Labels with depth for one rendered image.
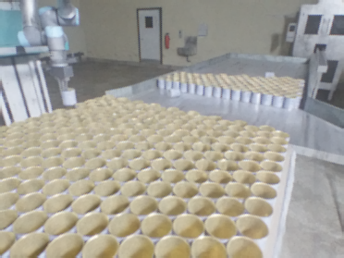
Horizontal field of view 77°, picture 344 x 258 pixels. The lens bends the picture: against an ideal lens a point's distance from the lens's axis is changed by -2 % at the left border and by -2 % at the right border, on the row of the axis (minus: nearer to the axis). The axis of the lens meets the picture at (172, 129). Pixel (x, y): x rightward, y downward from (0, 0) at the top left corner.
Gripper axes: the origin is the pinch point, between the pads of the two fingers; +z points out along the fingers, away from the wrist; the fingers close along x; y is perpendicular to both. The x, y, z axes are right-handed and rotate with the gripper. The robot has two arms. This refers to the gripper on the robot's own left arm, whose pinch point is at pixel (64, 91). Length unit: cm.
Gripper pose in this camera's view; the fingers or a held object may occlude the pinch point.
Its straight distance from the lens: 130.8
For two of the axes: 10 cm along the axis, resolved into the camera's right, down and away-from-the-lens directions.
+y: -5.1, 3.4, -7.9
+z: -0.2, 9.1, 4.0
